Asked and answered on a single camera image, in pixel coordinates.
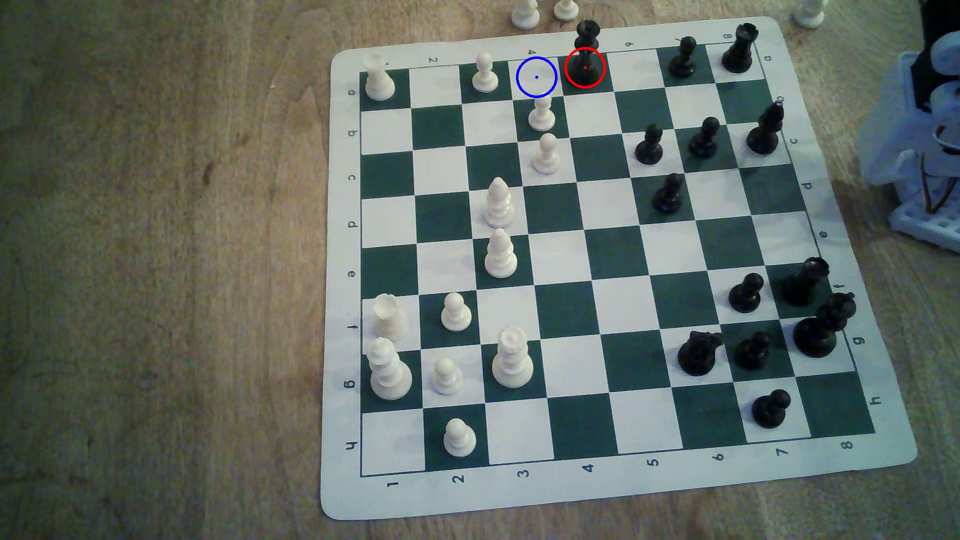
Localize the black rook chess piece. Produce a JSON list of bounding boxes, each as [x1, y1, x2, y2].
[[567, 20, 606, 88], [721, 23, 759, 75]]

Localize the white bishop chess piece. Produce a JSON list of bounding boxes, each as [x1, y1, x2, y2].
[[483, 228, 519, 279], [483, 177, 516, 230]]

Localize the white pawn chess piece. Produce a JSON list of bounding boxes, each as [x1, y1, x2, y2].
[[440, 291, 474, 333], [431, 356, 465, 396], [532, 132, 562, 176], [442, 417, 478, 459], [471, 51, 501, 94], [528, 93, 558, 133]]

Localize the green white chess mat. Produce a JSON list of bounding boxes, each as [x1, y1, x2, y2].
[[320, 16, 919, 522]]

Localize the white queen chess piece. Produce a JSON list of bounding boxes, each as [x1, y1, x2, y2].
[[492, 325, 535, 390]]

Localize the white rook chess piece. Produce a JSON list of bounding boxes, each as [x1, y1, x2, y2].
[[363, 52, 396, 102], [372, 293, 411, 342]]

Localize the black pawn chess piece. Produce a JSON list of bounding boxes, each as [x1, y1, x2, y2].
[[668, 36, 699, 79], [734, 330, 772, 372], [688, 116, 722, 159], [751, 389, 792, 430], [728, 272, 766, 315], [634, 124, 666, 166], [651, 173, 686, 215]]

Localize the black knight chess piece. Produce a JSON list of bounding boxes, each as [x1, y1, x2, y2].
[[678, 330, 726, 378]]

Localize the black bishop chess piece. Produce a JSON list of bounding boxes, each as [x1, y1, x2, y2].
[[746, 101, 786, 156]]

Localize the black king chess piece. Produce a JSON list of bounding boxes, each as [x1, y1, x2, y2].
[[793, 291, 858, 359]]

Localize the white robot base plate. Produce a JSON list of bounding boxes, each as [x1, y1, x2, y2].
[[888, 191, 960, 253]]

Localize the red servo cable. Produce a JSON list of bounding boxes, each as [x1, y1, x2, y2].
[[921, 150, 948, 215]]

